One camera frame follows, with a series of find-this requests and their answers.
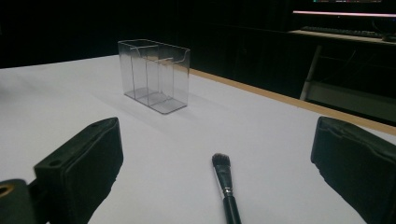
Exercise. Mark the clear plastic organizer box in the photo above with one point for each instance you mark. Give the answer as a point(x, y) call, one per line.
point(155, 77)

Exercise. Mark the wooden desk with shelf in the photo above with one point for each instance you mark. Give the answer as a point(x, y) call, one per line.
point(348, 77)

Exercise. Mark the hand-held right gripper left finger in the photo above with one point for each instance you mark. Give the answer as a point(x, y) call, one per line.
point(84, 168)

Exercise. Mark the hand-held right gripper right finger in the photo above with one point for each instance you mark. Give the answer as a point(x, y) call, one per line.
point(355, 161)

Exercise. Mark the black makeup brush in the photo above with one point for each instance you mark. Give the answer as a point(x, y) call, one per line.
point(229, 193)

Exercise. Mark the dark keyboard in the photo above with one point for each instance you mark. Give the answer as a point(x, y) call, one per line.
point(342, 32)

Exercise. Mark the computer monitor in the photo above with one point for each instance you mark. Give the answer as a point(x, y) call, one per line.
point(345, 9)

